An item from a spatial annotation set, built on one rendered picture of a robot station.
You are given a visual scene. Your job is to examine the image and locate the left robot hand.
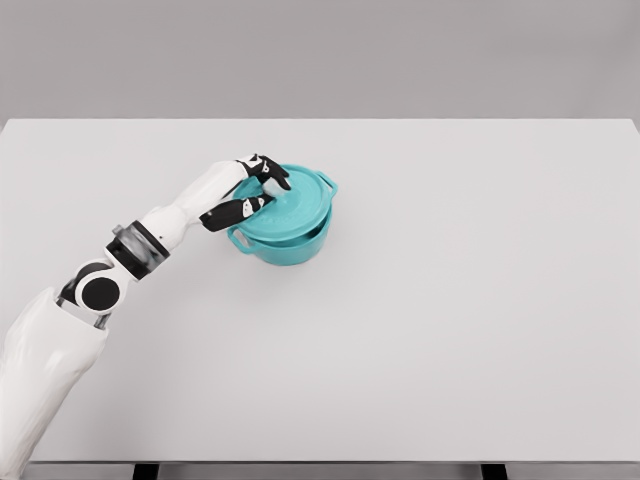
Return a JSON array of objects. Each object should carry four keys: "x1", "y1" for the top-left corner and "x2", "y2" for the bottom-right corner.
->
[{"x1": 198, "y1": 153, "x2": 291, "y2": 233}]

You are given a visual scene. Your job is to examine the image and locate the teal pot lid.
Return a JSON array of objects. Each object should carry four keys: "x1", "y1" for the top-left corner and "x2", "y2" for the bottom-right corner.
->
[{"x1": 230, "y1": 163, "x2": 335, "y2": 245}]

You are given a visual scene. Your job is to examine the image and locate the teal pot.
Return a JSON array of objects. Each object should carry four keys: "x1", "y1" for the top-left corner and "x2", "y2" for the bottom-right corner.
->
[{"x1": 227, "y1": 171, "x2": 340, "y2": 267}]

